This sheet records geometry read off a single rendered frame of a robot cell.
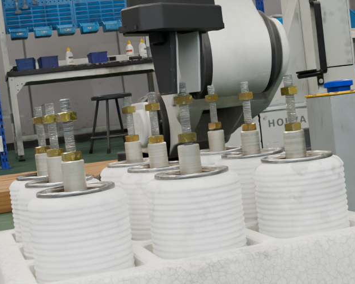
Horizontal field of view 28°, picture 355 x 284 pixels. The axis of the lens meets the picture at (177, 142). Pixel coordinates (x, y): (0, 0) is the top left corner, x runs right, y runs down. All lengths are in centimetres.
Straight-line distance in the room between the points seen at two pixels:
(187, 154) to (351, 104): 34
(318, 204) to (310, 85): 251
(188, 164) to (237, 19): 53
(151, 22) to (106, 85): 859
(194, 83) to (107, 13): 619
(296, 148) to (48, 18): 613
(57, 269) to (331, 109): 46
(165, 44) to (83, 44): 856
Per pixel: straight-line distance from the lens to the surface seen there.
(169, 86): 69
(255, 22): 120
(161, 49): 70
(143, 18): 66
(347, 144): 97
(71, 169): 68
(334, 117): 96
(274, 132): 299
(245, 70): 118
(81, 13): 686
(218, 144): 96
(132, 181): 79
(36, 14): 681
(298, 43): 324
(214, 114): 97
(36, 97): 913
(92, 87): 922
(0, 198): 269
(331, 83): 99
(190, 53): 72
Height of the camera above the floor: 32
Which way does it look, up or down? 3 degrees down
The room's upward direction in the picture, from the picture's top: 7 degrees counter-clockwise
